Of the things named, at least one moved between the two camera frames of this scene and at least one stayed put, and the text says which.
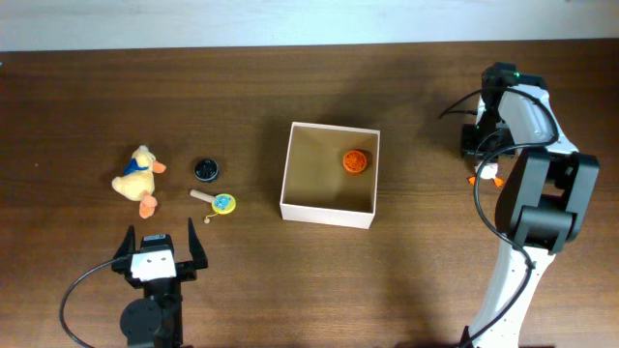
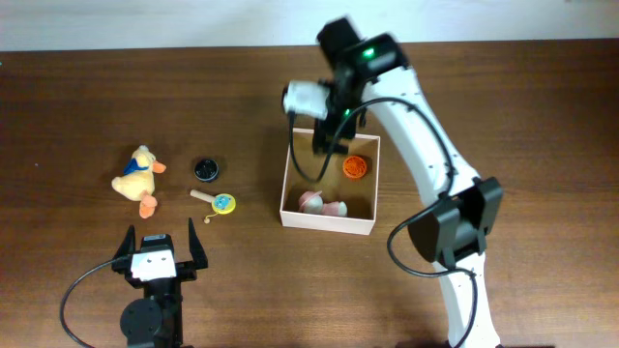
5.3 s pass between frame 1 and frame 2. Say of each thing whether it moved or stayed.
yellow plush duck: stayed
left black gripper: stayed
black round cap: stayed
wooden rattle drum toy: stayed
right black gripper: moved
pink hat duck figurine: moved
